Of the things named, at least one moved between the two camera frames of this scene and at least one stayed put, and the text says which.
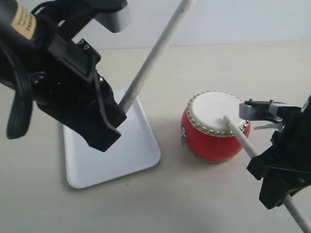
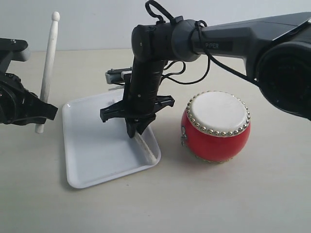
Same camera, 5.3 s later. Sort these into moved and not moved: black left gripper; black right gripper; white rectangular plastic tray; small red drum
Moved: black right gripper; black left gripper
Not moved: small red drum; white rectangular plastic tray
